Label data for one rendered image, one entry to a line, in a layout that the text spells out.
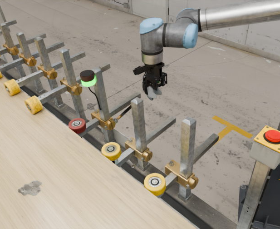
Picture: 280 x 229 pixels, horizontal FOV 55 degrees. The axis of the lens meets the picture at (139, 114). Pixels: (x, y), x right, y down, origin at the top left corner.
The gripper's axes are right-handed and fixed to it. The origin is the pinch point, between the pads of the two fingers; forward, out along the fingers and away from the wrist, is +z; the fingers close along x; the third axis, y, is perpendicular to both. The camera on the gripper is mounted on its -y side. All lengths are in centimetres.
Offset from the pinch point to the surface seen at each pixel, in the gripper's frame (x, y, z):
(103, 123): -18.9, -15.3, 11.8
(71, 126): -32.9, -21.0, 7.1
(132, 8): 272, -293, 88
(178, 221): -38, 45, 8
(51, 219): -65, 13, 8
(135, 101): -18.2, 9.2, -12.7
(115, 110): -8.0, -18.6, 12.0
